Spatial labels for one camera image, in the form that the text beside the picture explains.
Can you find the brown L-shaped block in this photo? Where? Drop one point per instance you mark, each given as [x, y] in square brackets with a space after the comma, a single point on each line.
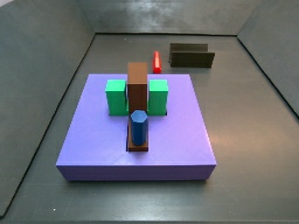
[136, 96]

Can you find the purple base board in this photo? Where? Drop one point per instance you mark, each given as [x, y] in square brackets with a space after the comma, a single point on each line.
[93, 153]

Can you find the red peg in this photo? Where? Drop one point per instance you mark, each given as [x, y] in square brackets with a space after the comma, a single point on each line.
[156, 63]

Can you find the black slotted holder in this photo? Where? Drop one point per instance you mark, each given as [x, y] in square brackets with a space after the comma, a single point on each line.
[189, 55]

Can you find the green block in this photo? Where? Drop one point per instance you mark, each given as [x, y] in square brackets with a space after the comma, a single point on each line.
[116, 97]
[157, 96]

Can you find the blue hexagonal peg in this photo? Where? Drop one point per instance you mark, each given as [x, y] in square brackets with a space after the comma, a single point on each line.
[139, 123]

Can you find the left green block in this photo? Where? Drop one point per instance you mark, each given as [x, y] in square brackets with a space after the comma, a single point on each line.
[116, 97]

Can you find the right green block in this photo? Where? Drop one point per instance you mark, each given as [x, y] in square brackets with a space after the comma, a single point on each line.
[157, 96]

